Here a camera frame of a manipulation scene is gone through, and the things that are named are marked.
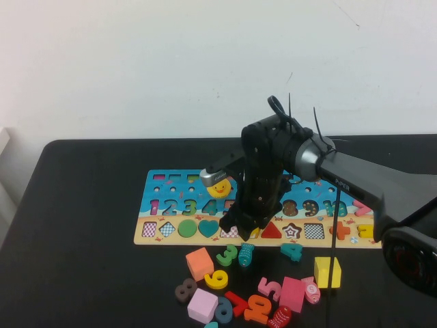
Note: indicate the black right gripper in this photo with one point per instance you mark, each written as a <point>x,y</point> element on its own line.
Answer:
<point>261,196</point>

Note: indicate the yellow pentagon puzzle piece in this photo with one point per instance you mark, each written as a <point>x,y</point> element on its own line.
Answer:
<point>255,234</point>

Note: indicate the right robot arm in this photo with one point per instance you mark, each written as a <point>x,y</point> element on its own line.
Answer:
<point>358,177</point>

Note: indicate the red triangle puzzle piece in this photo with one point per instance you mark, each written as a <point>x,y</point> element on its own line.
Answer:
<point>271,233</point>

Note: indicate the teal heart puzzle piece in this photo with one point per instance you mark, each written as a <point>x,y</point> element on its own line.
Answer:
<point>208,227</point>

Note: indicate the green number three piece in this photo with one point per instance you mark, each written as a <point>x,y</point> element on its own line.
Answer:
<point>223,262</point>

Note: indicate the green circle puzzle piece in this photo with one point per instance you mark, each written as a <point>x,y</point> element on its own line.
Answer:
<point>187,228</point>

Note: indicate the teal number four piece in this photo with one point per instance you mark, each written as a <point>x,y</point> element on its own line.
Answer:
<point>297,253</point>

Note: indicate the pink number five piece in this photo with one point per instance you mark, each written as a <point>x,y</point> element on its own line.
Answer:
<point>264,285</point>

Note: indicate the yellow number six piece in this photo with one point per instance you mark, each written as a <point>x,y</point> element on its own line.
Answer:
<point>210,283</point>

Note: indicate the red number seven piece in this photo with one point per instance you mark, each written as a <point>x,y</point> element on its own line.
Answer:
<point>239,304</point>

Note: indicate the grey-blue number nine piece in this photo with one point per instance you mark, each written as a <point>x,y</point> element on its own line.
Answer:
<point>218,302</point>

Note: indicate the brown number eight piece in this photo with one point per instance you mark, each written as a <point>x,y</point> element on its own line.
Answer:
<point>186,289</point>

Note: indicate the colourful wooden puzzle board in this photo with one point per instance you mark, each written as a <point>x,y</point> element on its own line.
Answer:
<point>160,191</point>

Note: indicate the orange number ten piece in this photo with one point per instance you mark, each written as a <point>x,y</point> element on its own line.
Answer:
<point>252,314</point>

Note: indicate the orange plus sign piece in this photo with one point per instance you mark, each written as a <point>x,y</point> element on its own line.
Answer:
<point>343,230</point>

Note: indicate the small teal wooden piece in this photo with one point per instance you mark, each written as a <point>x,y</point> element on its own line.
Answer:
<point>211,325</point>

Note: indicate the pink greater-than sign piece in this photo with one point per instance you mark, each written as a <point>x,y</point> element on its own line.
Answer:
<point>362,210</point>

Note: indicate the yellow equals sign piece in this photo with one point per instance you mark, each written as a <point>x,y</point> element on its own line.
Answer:
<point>365,234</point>

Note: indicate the teal wooden fish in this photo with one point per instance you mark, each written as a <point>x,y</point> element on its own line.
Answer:
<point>245,257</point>

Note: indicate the yellow rubber duck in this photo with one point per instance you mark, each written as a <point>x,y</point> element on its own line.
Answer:
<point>219,191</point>

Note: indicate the orange wooden cube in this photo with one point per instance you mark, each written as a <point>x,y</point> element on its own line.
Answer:
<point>199,263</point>

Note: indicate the magenta wooden cube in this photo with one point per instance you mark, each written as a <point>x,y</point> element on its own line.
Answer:
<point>292,294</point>

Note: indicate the yellow wooden cube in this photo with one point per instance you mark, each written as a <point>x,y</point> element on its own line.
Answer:
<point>321,273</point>

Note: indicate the lilac wooden cube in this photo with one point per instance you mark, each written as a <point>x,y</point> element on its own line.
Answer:
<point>201,305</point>

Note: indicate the pink wooden fish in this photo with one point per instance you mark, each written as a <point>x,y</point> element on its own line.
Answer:
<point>311,291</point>

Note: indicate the red wooden fish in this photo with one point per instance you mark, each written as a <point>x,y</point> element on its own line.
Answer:
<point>279,317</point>

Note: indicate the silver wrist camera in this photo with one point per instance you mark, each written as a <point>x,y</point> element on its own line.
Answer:
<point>211,177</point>

